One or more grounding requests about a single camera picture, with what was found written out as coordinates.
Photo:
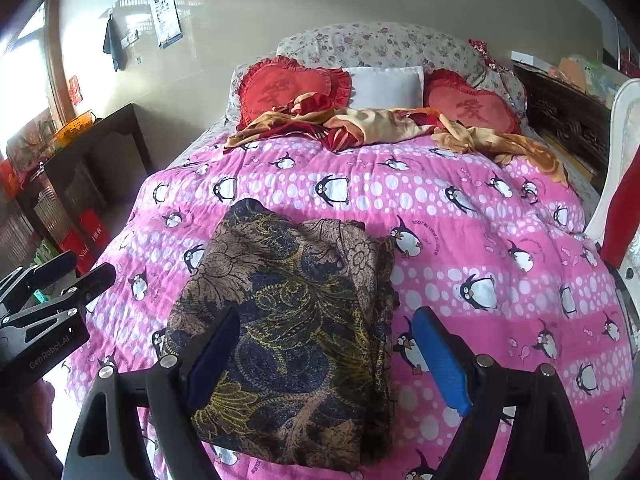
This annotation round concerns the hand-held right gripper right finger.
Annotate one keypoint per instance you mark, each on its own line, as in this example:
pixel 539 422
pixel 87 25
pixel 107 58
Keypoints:
pixel 440 355

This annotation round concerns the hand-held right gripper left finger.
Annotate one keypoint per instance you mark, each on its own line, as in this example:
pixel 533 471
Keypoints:
pixel 215 350

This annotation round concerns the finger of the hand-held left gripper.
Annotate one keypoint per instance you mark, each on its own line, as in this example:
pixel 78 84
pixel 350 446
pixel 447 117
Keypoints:
pixel 50 266
pixel 95 280

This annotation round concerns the dark floral patterned garment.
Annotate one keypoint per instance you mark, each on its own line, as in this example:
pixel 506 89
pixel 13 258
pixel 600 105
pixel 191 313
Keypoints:
pixel 300 285

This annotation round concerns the person's left hand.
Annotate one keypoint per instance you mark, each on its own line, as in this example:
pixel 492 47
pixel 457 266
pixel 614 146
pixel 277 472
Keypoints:
pixel 44 405

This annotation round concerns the red gift box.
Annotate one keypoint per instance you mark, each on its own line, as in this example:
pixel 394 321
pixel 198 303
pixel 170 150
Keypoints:
pixel 75 250
pixel 95 232

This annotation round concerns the printed gift box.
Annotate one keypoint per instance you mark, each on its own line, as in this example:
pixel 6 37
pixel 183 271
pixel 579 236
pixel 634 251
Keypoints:
pixel 30 142

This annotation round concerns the pink penguin print blanket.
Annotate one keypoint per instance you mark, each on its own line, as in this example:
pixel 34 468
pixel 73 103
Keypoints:
pixel 500 240

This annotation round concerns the orange plastic basket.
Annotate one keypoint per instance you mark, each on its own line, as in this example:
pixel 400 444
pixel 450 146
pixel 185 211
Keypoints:
pixel 75 129

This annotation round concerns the dark wooden table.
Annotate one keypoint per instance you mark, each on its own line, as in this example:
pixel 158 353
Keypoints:
pixel 115 120

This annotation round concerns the red paper decoration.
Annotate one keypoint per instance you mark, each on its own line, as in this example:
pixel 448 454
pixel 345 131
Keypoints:
pixel 74 88

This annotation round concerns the wooden framed window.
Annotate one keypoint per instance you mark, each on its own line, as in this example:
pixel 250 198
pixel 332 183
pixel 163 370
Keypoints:
pixel 25 70

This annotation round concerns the dark hanging cloth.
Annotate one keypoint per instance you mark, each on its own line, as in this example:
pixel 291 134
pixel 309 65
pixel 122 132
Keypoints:
pixel 112 42

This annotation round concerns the red chair cushion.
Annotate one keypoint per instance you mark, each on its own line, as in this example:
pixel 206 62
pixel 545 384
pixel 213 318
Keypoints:
pixel 625 210

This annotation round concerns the red and yellow blanket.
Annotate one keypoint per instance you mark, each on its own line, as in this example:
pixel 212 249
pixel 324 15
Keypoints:
pixel 380 127

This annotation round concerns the red heart-shaped ruffled pillow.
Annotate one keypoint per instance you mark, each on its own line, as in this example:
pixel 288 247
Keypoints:
pixel 280 90
pixel 465 105

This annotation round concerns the dark carved wooden cabinet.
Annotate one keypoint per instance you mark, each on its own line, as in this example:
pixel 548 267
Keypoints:
pixel 560 110

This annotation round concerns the white pillow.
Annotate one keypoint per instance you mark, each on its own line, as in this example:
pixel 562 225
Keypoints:
pixel 385 87

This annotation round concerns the white chair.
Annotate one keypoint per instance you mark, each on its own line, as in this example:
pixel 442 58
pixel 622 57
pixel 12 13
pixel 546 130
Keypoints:
pixel 620 125

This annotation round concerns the red ruffled cloth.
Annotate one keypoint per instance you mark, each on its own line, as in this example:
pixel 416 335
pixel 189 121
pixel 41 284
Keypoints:
pixel 482 52

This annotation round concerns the white box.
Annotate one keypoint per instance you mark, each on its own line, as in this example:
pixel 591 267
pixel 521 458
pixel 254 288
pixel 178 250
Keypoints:
pixel 530 59

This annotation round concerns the brown cardboard box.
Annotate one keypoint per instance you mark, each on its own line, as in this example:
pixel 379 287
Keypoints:
pixel 572 72

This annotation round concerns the green bag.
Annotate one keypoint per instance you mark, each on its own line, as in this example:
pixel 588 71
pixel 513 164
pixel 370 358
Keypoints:
pixel 605 82

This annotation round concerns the eye chart wall poster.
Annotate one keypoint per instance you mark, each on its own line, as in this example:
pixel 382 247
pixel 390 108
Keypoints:
pixel 165 15

